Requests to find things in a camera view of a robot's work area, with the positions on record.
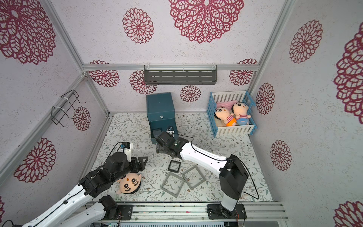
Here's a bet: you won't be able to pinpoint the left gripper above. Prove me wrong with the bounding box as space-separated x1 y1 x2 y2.
112 155 148 184

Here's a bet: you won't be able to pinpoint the teal drawer cabinet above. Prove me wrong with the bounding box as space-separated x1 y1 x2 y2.
146 92 178 144

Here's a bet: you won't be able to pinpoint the black brooch box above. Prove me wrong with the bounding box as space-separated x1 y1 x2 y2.
151 128 162 138
167 160 181 174

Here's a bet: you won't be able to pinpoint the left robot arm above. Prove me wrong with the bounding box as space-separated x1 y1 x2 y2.
23 152 148 227

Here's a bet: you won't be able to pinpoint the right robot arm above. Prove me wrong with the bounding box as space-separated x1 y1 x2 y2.
155 131 250 212

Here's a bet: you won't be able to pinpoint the grey brooch box left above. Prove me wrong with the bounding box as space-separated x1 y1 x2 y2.
160 173 185 198

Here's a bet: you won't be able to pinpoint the grey brooch box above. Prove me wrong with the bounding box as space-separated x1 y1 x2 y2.
182 166 206 190
160 173 185 198

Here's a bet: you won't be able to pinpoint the grey brooch box right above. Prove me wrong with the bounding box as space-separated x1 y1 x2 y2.
182 166 206 190

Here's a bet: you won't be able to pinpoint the large plush doll head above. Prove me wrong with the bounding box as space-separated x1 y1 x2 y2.
116 173 142 195

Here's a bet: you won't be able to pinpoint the plush doll orange pants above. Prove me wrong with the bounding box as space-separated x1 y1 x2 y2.
214 107 237 127

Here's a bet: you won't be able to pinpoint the blue white toy crib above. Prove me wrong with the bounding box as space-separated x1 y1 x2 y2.
207 91 257 138

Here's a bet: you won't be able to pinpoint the plush doll blue pants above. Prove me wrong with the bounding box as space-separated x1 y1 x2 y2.
232 103 251 125

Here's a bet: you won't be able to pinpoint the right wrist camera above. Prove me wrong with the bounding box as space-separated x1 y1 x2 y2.
167 126 175 136

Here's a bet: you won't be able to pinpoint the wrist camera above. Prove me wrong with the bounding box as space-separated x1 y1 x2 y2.
167 126 175 136
118 142 134 162

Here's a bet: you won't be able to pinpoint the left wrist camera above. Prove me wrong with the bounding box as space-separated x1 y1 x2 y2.
118 142 134 162

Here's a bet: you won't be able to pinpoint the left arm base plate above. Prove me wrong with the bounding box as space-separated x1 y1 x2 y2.
108 204 134 220

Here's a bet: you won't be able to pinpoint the grey wall shelf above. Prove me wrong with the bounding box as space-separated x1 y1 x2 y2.
144 64 217 85

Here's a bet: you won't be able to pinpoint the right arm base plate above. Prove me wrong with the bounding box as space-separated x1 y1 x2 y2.
207 203 247 220

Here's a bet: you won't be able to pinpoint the black wire rack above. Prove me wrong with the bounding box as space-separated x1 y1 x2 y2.
50 89 85 128

